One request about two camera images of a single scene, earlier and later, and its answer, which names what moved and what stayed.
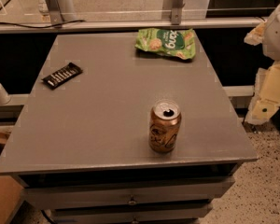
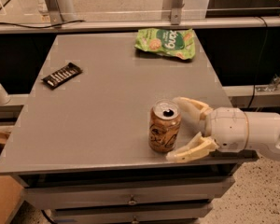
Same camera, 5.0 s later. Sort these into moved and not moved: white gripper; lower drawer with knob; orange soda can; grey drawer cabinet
Moved: white gripper
Not moved: orange soda can; lower drawer with knob; grey drawer cabinet
